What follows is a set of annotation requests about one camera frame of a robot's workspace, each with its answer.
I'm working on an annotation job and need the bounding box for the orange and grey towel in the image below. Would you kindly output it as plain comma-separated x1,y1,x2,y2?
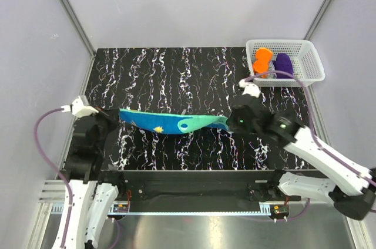
253,48,273,74

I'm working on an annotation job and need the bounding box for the teal and blue towel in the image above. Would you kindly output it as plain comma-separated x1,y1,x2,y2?
119,109,230,134

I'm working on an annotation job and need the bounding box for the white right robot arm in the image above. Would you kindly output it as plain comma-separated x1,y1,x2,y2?
226,95,375,221

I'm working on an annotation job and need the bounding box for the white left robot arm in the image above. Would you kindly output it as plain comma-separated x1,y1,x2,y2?
53,109,127,248

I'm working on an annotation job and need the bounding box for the white blue rolled towel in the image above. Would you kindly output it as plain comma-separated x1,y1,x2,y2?
260,61,277,79

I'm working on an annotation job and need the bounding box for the white plastic basket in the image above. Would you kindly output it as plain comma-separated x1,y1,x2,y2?
246,39,325,87

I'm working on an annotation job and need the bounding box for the purple rolled towel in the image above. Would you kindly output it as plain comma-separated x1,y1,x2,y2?
274,53,294,79

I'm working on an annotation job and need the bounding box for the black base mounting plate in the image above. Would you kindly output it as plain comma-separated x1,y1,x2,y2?
99,169,302,203

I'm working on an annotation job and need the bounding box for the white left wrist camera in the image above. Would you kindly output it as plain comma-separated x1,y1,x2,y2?
61,95,99,118

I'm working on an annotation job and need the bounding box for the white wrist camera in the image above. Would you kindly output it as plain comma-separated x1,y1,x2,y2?
61,95,99,118
238,79,261,98

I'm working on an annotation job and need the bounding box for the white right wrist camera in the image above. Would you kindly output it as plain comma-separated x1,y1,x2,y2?
238,79,261,98

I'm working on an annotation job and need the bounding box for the aluminium frame rail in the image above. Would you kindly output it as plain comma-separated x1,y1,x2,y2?
39,180,67,203

